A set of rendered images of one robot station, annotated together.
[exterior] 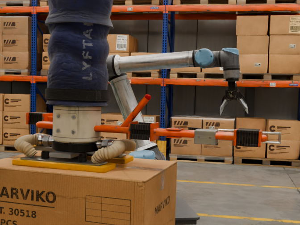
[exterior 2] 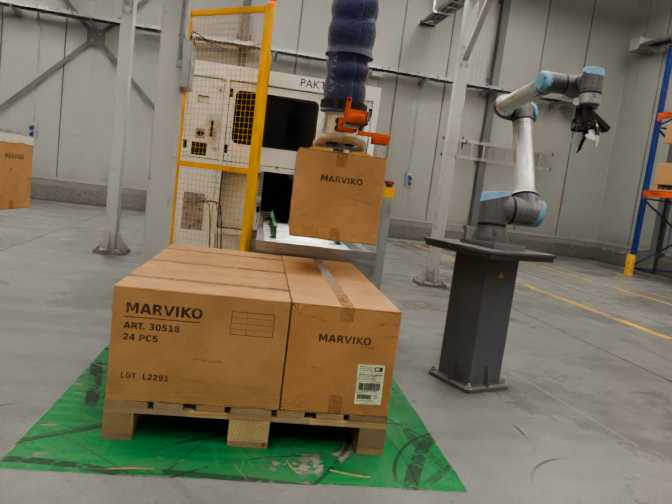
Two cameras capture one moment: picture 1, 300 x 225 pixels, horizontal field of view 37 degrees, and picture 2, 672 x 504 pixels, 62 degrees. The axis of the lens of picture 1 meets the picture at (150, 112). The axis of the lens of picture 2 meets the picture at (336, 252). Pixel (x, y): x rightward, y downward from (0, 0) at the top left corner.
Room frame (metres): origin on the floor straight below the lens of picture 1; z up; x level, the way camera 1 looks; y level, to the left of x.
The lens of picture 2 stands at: (0.52, -2.40, 0.96)
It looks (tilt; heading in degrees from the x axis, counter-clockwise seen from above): 7 degrees down; 67
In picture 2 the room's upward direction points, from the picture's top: 7 degrees clockwise
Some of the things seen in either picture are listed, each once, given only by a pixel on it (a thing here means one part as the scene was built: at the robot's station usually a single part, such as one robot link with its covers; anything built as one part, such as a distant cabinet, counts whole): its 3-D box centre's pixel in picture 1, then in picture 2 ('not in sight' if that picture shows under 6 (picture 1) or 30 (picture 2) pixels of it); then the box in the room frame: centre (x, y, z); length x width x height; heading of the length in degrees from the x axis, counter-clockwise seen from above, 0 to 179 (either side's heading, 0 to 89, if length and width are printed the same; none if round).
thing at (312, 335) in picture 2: not in sight; (258, 313); (1.22, 0.02, 0.34); 1.20 x 1.00 x 0.40; 75
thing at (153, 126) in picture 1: (143, 131); (345, 125); (1.53, 0.02, 1.24); 0.10 x 0.08 x 0.06; 164
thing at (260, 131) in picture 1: (247, 137); (355, 117); (1.43, -0.31, 1.24); 0.08 x 0.07 x 0.05; 74
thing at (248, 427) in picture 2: not in sight; (252, 371); (1.22, 0.02, 0.07); 1.20 x 1.00 x 0.14; 75
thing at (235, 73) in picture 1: (232, 74); (590, 100); (2.49, -0.45, 1.48); 0.10 x 0.09 x 0.05; 74
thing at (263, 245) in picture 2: not in sight; (316, 251); (1.68, 0.59, 0.58); 0.70 x 0.03 x 0.06; 165
